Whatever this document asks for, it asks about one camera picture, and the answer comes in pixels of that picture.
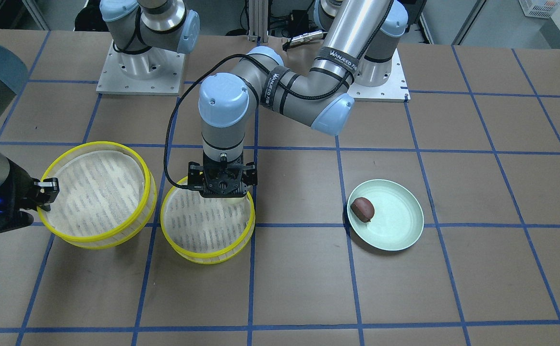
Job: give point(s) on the mint green plate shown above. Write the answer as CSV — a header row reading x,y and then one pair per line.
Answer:
x,y
397,221

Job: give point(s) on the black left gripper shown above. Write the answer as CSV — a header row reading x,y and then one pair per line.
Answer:
x,y
194,179

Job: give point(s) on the dark red bun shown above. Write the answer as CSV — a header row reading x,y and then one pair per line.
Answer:
x,y
363,209

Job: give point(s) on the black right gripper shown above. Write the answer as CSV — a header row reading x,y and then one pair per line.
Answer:
x,y
15,186

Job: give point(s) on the cream white bun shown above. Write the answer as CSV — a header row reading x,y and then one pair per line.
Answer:
x,y
236,200

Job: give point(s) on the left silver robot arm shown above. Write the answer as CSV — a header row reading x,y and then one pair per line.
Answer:
x,y
362,31

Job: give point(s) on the yellow rimmed steamer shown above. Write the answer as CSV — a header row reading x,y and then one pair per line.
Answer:
x,y
107,194
206,230

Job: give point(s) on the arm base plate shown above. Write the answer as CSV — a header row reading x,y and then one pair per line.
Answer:
x,y
380,81
157,72

